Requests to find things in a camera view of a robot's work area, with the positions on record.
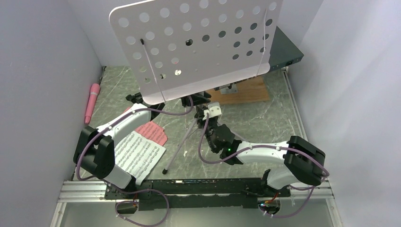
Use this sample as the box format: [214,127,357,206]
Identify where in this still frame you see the lilac perforated music stand desk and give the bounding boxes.
[109,0,283,104]

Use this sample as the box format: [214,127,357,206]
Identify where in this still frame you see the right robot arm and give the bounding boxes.
[195,106,330,196]

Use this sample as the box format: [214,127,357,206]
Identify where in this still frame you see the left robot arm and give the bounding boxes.
[73,93,211,199]

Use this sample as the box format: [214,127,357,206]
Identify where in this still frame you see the wooden board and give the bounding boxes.
[207,76,270,105]

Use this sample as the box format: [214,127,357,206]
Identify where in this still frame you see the pink sheet music page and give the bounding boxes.
[118,104,167,146]

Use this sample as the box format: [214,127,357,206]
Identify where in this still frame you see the black microphone desk stand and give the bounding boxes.
[125,92,144,104]

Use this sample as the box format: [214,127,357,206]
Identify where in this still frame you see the white sheet music page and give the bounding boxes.
[115,131,166,185]

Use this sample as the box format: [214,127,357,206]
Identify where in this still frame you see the dark teal rack unit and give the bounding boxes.
[268,26,304,72]

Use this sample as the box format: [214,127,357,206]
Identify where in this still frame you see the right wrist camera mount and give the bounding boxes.
[202,102,222,120]

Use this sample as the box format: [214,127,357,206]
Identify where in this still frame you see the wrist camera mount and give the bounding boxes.
[172,59,182,76]
[202,102,222,120]

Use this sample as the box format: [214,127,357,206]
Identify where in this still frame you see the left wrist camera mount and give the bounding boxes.
[172,59,182,76]

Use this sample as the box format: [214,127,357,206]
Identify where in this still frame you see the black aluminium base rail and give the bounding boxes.
[58,178,333,211]

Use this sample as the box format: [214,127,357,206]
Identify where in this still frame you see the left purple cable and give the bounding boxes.
[75,95,195,183]

